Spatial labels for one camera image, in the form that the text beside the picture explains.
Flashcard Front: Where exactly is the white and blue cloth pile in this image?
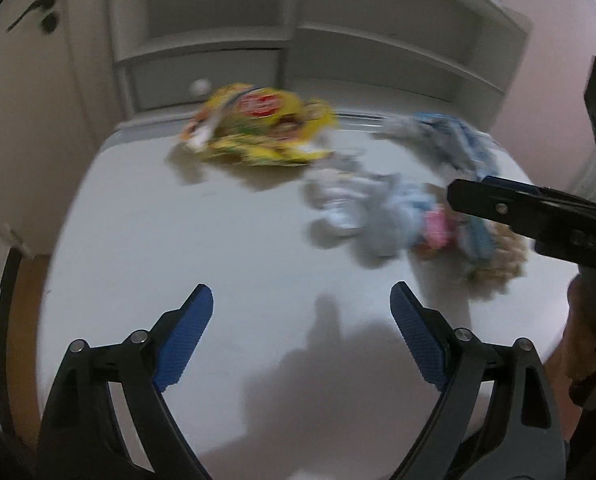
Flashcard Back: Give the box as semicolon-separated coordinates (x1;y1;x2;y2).
350;174;431;268

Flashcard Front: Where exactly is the light blue cloth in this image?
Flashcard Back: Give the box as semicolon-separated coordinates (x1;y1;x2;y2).
375;112;499;179

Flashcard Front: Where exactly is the white desk shelf unit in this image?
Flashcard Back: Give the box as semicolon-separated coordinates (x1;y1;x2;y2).
108;0;534;126

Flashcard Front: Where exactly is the white drawer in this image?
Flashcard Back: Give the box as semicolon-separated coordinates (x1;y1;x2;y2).
128;49;286;113

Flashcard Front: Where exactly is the person's right hand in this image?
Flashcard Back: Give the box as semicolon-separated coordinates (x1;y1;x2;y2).
548;276;596;411

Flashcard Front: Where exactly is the white door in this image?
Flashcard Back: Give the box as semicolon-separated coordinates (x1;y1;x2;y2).
0;0;123;261

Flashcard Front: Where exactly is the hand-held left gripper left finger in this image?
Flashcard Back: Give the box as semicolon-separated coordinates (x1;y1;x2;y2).
36;283;215;480

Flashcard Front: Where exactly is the black door handle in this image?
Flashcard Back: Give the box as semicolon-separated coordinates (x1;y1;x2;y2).
6;0;58;32

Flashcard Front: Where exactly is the yellow snack bag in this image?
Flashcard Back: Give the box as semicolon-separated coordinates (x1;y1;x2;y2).
180;84;339;167

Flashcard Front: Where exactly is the small pink packet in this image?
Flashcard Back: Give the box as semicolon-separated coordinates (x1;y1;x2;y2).
413;207;461;256

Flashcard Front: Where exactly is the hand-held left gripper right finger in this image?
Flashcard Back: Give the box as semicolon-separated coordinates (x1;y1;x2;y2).
389;281;565;480

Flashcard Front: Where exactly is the pink and beige toy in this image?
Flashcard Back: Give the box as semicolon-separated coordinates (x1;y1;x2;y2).
459;217;529;288

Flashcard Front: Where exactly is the white ribbed radiator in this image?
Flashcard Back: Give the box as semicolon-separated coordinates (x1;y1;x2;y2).
570;152;596;203

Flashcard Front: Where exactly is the black skirting strip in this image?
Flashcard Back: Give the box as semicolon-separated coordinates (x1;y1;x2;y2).
0;247;26;436

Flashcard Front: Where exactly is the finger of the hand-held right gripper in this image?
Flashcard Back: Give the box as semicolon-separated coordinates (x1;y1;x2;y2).
482;175;596;211
447;179;596;241

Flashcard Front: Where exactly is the white plastic wrapper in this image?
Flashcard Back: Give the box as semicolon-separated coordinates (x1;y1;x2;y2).
303;166;379;241

